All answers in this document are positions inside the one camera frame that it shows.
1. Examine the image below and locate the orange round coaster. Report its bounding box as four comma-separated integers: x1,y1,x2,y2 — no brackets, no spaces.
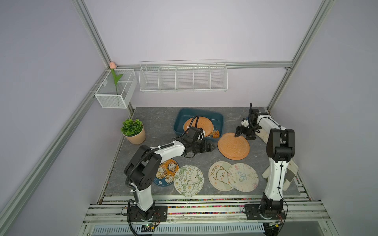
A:
183,117,214,137
218,133,250,160

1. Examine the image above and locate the teal plastic storage box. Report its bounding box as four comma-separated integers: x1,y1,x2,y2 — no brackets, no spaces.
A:
173,108,224,143

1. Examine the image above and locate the white flower green coaster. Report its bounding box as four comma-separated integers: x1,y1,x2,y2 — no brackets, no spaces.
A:
174,165,204,197

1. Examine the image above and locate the blue orange toast coaster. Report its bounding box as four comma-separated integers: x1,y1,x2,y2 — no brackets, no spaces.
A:
153,159,180,186

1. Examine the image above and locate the blue bunny bear coaster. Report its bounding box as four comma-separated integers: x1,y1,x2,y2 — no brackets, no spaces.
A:
208,126,220,139

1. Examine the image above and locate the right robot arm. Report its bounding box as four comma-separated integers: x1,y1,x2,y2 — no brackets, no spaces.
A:
234,104,295,214

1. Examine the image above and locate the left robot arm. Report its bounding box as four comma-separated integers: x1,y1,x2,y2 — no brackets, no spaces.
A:
124,116,215,213

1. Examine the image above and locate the alpaca cream coaster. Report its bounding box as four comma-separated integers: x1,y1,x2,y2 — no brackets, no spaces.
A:
208,161,234,192

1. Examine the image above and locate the butterfly cream coaster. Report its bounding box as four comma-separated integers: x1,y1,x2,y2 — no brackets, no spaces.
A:
228,163,259,192

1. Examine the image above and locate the white grey glove near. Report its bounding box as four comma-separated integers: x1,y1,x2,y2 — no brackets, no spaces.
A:
262,158,298,193

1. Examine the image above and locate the green potted plant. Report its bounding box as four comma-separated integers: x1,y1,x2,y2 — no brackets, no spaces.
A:
121,119,146,145

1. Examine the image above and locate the pink artificial tulip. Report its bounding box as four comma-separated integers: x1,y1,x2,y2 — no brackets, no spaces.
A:
109,62,123,94

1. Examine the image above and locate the white wire wall shelf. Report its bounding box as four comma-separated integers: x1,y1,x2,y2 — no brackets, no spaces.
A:
139,60,228,93

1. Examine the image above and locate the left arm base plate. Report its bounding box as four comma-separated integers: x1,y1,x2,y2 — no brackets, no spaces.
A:
127,205,168,222

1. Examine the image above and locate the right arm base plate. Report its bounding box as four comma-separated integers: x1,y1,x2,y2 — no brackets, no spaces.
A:
242,204,286,220

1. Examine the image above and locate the white mesh wall basket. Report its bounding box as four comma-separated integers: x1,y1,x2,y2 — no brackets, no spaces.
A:
95,69,138,109

